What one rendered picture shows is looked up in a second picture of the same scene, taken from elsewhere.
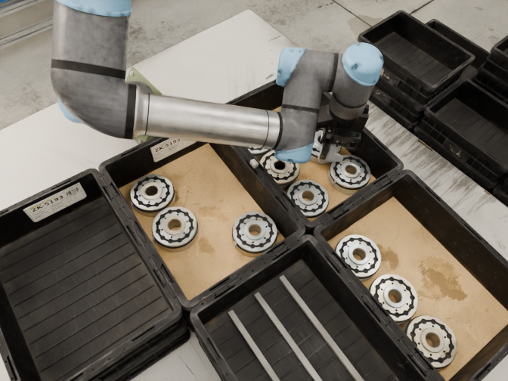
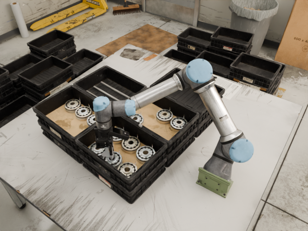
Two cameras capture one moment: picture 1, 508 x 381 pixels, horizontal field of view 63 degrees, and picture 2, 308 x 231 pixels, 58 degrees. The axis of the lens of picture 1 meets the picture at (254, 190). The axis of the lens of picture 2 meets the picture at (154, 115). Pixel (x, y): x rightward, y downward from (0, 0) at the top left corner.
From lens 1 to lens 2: 167 cm
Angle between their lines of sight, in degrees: 78
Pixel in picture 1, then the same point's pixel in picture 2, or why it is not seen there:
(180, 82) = (211, 218)
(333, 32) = not seen: outside the picture
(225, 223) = (147, 124)
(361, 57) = (101, 98)
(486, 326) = (51, 115)
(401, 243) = (76, 132)
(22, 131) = (267, 163)
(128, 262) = not seen: hidden behind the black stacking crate
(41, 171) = not seen: hidden behind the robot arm
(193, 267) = (153, 110)
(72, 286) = (189, 99)
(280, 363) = (119, 96)
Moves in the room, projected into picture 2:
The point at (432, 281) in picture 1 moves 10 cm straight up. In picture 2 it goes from (67, 123) to (63, 111)
